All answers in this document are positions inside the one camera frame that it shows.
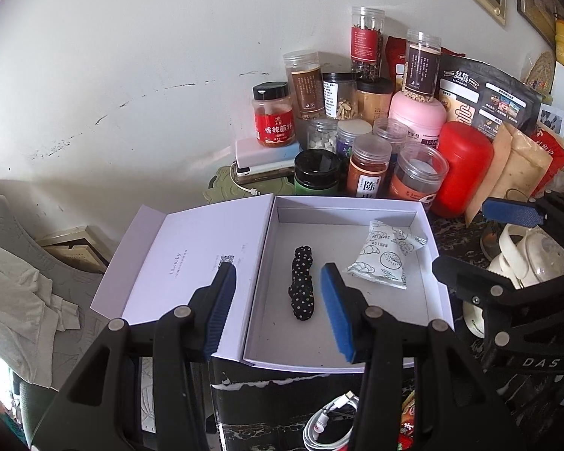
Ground black lid jar dried slices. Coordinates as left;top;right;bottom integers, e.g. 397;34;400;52
323;73;360;120

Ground wide clear jar orange contents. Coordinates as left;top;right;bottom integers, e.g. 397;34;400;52
388;143;449;206

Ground clear jar white cubes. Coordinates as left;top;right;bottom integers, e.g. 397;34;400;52
305;117;341;153

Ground white flat box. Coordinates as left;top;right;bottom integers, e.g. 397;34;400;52
235;138;304;170

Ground cream cartoon electric pot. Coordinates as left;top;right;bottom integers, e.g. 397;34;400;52
463;223;564;339

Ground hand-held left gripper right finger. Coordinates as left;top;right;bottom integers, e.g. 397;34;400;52
320;262;518;451

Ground red label spice jar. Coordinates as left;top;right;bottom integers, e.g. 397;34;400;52
251;82;295;148

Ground brown gold snack packet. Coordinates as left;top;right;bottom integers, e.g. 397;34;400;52
397;390;417;451

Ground white lid purple jar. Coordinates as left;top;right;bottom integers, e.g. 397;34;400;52
336;120;373;160

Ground red printed bag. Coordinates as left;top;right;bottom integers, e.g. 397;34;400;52
531;127;564;198

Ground clear jar dark label beans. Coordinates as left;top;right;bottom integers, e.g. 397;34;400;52
403;29;443;103

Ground white cardboard box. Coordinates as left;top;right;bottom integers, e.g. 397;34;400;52
90;194;454;371

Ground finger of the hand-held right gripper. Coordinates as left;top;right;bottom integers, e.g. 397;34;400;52
432;256;564;353
482;192;564;264

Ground white printed snack packet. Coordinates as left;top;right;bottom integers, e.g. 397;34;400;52
345;220;428;291

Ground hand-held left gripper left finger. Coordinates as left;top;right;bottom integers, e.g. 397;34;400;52
30;262;238;451

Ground grey leaf pattern cushion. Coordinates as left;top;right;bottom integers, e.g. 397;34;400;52
0;195;123;451

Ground clear jar orange label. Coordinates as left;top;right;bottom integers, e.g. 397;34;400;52
346;135;392;198

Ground small clear plastic jar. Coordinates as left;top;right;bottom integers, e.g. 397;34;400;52
372;117;407;151

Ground red plastic canister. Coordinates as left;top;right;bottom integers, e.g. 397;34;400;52
432;122;494;219

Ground grey cloth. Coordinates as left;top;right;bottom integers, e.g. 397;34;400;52
0;237;80;386

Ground black lid jar orange powder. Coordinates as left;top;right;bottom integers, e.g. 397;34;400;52
356;77;394;125

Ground tall clear jar red label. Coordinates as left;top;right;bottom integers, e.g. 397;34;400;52
350;7;385;80

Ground black polka dot scrunchie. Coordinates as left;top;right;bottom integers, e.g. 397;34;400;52
287;245;317;322

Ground green carved stand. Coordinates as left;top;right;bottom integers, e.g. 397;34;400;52
202;165;294;205

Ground pink plastic container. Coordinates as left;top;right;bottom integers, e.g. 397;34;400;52
388;90;447;151

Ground black oat bag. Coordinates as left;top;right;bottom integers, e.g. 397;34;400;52
437;54;543;137

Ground dark picture frame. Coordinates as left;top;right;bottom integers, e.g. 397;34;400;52
512;0;559;48

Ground white paw print card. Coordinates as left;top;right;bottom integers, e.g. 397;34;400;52
538;103;564;138

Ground black lid green jar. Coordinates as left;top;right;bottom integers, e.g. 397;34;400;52
294;149;340;197

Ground clear jar brown label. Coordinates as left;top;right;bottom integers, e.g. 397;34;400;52
283;50;324;120

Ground white charging cable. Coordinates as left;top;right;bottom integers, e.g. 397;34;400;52
303;391;360;451

